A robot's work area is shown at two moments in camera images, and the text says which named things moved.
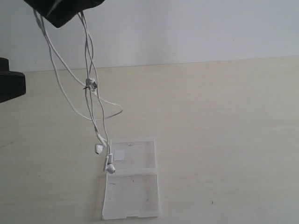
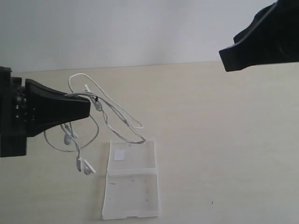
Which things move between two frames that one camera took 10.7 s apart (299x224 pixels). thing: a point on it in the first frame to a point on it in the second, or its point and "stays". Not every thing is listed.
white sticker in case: (119, 155) stays
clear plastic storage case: (132, 190) stays
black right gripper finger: (58, 12) to (272, 37)
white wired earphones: (85, 98) to (73, 137)
